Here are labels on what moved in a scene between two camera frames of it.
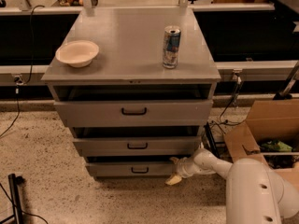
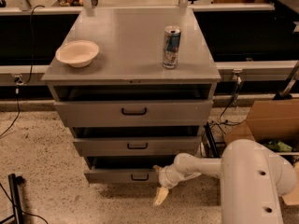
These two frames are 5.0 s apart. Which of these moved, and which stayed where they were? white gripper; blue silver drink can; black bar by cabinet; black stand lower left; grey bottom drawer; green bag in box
Moved: white gripper; grey bottom drawer
Stayed: blue silver drink can; green bag in box; black bar by cabinet; black stand lower left
